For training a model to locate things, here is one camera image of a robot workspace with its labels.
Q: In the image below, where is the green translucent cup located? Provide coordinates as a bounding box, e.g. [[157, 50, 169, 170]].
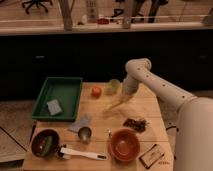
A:
[[108, 79, 120, 94]]

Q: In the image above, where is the white handled brush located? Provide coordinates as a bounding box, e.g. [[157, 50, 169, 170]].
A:
[[59, 147, 107, 161]]

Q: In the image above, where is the grey blue sponge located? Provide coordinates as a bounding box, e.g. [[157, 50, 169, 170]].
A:
[[47, 99, 62, 115]]

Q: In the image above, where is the yellow banana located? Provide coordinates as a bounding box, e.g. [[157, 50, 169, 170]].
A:
[[103, 100, 123, 113]]

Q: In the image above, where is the black office chair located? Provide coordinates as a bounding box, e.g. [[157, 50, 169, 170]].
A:
[[22, 0, 53, 14]]

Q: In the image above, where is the red object on shelf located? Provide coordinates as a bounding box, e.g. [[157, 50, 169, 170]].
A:
[[97, 18, 109, 25]]

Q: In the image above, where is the green cucumber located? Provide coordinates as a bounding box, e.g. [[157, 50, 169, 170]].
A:
[[40, 136, 53, 157]]

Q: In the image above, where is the orange tomato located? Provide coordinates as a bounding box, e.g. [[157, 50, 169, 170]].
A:
[[91, 86, 102, 98]]

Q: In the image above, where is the green plastic tray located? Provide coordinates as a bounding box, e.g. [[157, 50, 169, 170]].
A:
[[32, 77, 83, 122]]

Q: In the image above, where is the black rectangular box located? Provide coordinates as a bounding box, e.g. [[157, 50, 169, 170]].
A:
[[139, 144, 165, 169]]

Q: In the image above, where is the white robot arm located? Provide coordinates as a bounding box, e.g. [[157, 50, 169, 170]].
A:
[[122, 58, 213, 171]]

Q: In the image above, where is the grey blue cloth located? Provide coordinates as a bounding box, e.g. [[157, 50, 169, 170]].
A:
[[68, 114, 90, 133]]

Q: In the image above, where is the small metal cup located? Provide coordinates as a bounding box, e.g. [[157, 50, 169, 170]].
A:
[[78, 127, 92, 143]]

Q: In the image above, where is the dark red bowl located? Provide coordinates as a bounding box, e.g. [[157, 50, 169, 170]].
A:
[[31, 129, 59, 158]]

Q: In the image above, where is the dark brown dried bunch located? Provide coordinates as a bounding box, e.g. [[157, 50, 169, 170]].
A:
[[123, 118, 146, 133]]

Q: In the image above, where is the orange bowl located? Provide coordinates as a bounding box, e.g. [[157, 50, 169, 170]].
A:
[[107, 129, 140, 162]]

